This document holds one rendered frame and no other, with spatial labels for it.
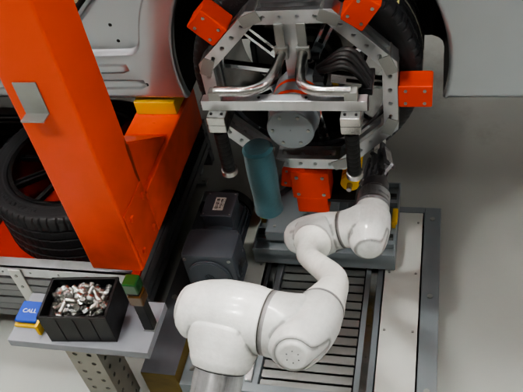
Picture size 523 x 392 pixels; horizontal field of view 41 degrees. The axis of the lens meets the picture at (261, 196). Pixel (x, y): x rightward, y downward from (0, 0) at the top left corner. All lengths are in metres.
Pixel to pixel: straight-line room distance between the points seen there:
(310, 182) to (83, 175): 0.72
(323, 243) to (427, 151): 1.30
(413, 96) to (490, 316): 0.90
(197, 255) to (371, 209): 0.63
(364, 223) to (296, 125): 0.31
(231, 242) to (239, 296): 0.84
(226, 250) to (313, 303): 0.85
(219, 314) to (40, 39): 0.69
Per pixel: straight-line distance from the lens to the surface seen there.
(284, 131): 1.84
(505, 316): 2.49
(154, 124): 2.26
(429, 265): 2.49
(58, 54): 1.60
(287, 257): 2.48
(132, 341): 1.99
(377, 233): 1.79
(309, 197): 2.19
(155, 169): 2.09
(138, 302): 1.87
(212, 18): 1.87
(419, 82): 1.91
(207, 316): 1.37
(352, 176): 1.81
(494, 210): 2.80
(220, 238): 2.21
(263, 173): 1.99
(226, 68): 2.10
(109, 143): 1.80
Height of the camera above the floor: 2.00
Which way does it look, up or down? 44 degrees down
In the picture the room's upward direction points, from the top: 12 degrees counter-clockwise
